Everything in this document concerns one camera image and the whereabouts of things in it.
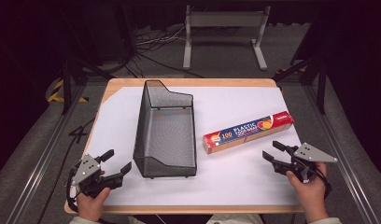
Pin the white paper sheet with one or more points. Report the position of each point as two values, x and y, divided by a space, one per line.
241 180

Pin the person's left hand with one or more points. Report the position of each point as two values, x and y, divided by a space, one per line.
90 205

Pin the aluminium floor rail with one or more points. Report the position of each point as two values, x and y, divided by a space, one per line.
341 149
45 155

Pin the grey metal stand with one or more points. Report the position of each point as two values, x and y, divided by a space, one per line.
224 19

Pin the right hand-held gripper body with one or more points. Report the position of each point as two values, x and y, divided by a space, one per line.
313 154

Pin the red blue plastic wrap box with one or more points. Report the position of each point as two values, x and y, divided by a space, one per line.
247 131

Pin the yellow black hazard tape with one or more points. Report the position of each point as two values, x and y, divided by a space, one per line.
56 93

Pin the person's right hand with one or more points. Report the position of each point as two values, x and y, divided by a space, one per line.
310 194

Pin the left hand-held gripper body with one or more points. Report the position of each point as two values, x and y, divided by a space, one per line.
86 169

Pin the black tripod stand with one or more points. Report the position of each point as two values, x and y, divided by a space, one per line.
67 81
319 81

